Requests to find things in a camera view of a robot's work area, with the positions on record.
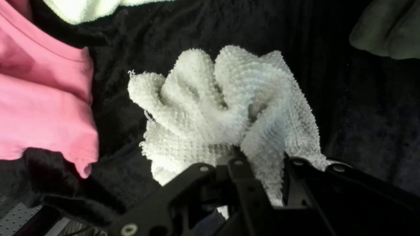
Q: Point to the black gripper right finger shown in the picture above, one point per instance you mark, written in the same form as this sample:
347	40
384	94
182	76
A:
349	201

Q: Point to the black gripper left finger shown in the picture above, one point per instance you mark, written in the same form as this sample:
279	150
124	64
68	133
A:
192	195

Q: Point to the white knitted towel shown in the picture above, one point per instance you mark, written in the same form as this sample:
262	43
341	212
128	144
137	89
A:
208	107

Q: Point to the dark green cloth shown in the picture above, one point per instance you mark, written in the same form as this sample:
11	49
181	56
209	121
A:
389	28

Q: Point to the pink shirt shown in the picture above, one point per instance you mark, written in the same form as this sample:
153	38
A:
45	91

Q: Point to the light green cloth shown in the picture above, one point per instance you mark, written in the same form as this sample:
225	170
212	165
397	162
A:
77	11

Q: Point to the black table cloth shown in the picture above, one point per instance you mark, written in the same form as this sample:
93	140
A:
367	107

